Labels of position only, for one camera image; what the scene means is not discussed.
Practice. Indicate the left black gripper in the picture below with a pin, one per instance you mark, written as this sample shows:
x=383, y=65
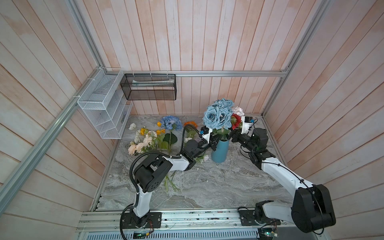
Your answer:
x=213, y=142

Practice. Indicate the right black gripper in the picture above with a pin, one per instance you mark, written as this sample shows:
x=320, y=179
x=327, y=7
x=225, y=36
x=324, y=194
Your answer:
x=235, y=139

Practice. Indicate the teal ceramic vase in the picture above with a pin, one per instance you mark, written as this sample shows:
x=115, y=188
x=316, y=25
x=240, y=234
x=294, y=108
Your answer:
x=220, y=154

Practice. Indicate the dusty blue rose bunch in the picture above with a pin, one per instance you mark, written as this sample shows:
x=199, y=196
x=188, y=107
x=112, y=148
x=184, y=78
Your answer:
x=218, y=117

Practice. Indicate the lilac white flower bunch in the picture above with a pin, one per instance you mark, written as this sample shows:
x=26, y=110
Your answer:
x=238, y=111

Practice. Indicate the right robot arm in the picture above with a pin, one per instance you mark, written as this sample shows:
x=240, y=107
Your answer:
x=312, y=207

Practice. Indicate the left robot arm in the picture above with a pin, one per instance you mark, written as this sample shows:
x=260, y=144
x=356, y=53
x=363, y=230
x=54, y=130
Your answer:
x=149, y=169

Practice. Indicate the orange flower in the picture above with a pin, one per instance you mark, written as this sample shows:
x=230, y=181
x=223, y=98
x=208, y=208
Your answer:
x=190, y=126

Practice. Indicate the blue hydrangea flower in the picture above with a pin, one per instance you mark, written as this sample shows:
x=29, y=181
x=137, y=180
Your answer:
x=170, y=124

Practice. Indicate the cream peach carnation bunch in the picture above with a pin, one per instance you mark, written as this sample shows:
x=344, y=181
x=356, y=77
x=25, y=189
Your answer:
x=142, y=144

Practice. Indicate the yellow flower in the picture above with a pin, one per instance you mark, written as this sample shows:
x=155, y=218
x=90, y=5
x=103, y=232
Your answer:
x=146, y=132

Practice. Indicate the black mesh basket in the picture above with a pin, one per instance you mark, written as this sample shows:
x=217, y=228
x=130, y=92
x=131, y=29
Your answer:
x=149, y=87

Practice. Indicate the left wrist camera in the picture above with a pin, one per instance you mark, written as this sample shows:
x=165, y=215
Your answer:
x=205, y=133

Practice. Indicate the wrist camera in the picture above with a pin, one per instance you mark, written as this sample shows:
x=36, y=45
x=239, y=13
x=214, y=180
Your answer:
x=205, y=133
x=247, y=123

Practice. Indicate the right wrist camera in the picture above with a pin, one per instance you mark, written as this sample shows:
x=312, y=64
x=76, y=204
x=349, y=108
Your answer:
x=247, y=123

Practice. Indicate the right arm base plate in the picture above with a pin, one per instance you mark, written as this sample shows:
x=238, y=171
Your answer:
x=252, y=218

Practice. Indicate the white wire mesh shelf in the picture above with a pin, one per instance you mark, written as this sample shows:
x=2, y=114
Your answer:
x=104, y=103

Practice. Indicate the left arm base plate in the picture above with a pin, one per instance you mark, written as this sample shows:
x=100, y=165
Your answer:
x=131, y=221

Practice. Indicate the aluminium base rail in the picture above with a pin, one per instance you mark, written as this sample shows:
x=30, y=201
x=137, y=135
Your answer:
x=190, y=224

